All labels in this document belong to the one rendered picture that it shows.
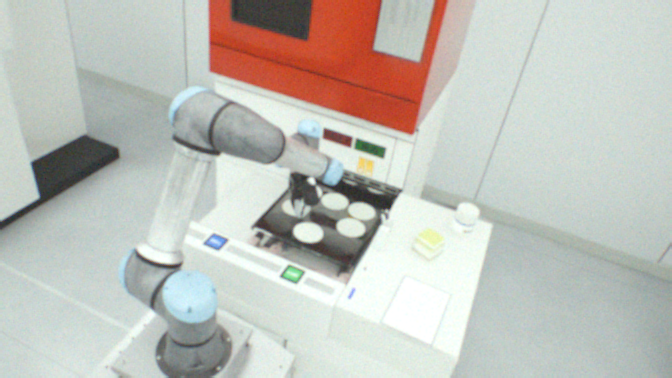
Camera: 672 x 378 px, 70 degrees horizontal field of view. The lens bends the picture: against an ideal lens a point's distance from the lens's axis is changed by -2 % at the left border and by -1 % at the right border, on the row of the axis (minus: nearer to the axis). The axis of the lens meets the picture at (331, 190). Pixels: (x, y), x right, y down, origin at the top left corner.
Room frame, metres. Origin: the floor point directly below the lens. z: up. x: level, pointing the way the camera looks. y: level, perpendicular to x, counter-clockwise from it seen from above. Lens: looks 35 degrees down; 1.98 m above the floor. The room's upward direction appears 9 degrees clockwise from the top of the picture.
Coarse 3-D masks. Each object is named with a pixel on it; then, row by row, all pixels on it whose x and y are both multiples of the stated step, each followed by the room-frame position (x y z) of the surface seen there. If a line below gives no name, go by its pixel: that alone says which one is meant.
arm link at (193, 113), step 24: (192, 96) 0.96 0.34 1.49; (216, 96) 0.97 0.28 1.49; (192, 120) 0.92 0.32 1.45; (216, 120) 0.90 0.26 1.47; (192, 144) 0.90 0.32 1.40; (192, 168) 0.89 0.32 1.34; (168, 192) 0.87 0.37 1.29; (192, 192) 0.88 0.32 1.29; (168, 216) 0.84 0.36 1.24; (192, 216) 0.88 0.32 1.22; (144, 240) 0.84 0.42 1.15; (168, 240) 0.82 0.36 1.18; (120, 264) 0.80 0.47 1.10; (144, 264) 0.78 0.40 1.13; (168, 264) 0.79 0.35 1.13; (144, 288) 0.75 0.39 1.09
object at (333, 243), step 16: (336, 192) 1.51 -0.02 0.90; (320, 208) 1.40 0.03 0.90; (272, 224) 1.27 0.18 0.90; (288, 224) 1.28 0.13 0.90; (320, 224) 1.31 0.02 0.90; (336, 224) 1.32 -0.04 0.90; (368, 224) 1.35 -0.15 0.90; (320, 240) 1.23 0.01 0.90; (336, 240) 1.24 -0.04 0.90; (352, 240) 1.25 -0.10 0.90; (336, 256) 1.16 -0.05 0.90; (352, 256) 1.17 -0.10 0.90
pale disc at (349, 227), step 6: (342, 222) 1.34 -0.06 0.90; (348, 222) 1.35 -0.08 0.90; (354, 222) 1.35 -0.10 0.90; (360, 222) 1.36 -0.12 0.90; (342, 228) 1.31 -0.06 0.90; (348, 228) 1.31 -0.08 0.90; (354, 228) 1.32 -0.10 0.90; (360, 228) 1.32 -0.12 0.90; (348, 234) 1.28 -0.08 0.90; (354, 234) 1.29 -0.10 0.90; (360, 234) 1.29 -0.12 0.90
